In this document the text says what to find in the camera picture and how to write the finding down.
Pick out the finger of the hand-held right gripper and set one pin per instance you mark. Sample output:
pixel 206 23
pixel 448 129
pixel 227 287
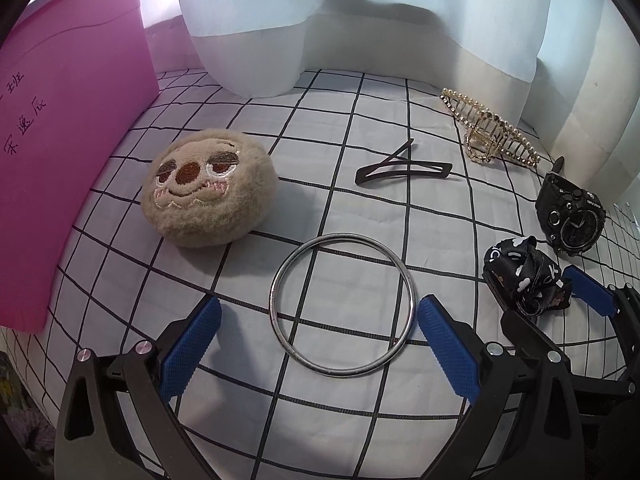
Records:
pixel 530 335
pixel 590 290

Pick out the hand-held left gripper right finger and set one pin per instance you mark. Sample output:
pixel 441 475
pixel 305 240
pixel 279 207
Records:
pixel 447 355

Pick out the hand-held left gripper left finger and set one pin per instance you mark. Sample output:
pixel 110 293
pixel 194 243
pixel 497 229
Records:
pixel 192 350

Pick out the black wrist watch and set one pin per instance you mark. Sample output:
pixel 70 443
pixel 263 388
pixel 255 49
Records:
pixel 575 225

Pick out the silver metal bangle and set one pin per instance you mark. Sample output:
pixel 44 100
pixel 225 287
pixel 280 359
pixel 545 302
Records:
pixel 273 305

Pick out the beige sloth face plush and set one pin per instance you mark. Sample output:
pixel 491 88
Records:
pixel 210 200

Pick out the black snap hair clip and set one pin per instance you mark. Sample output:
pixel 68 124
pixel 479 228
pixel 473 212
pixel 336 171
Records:
pixel 425 170
pixel 387 161

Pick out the gold pearl claw clip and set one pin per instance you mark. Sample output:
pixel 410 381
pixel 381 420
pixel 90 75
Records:
pixel 482 132

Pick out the pink plastic basin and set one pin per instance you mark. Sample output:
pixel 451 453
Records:
pixel 65 135

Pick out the white black checked tablecloth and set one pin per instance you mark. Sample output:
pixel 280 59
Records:
pixel 320 125

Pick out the white curtain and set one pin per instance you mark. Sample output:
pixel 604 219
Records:
pixel 350 25

